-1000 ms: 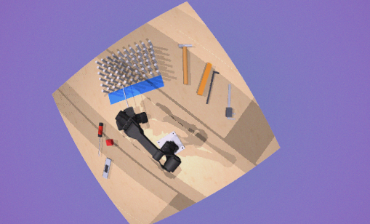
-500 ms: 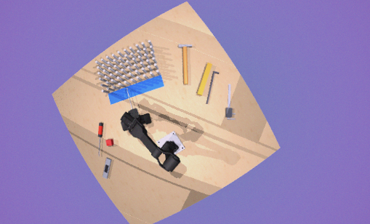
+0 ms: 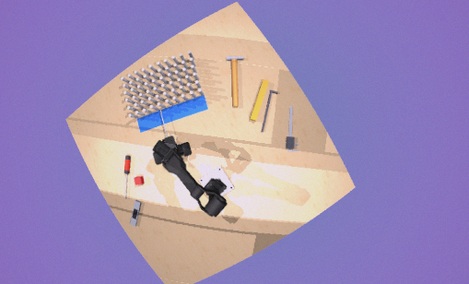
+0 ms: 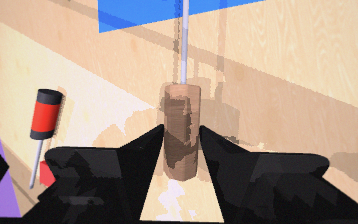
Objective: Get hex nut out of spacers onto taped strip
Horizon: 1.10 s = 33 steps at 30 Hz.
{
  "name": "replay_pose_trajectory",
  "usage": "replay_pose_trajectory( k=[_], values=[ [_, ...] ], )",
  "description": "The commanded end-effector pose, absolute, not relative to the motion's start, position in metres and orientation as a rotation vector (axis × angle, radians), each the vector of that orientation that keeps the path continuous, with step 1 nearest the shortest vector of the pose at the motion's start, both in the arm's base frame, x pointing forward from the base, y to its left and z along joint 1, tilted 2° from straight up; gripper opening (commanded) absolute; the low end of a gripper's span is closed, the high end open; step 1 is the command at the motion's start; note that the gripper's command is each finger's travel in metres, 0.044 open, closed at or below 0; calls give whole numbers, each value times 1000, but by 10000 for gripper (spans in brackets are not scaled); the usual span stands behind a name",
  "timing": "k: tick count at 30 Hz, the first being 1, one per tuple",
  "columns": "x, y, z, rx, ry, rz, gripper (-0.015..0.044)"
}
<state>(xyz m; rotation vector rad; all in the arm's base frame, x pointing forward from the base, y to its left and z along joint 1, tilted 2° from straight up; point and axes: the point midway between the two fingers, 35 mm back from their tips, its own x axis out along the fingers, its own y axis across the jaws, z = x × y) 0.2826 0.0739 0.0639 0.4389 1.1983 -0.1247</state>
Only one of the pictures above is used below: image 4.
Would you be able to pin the red cube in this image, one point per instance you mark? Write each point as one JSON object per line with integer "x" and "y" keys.
{"x": 46, "y": 176}

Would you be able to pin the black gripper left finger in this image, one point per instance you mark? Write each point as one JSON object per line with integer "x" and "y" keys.
{"x": 131, "y": 166}

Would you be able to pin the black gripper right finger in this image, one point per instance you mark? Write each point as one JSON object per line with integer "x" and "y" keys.
{"x": 235, "y": 171}

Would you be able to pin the blue flat strip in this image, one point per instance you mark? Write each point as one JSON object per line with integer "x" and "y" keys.
{"x": 119, "y": 14}

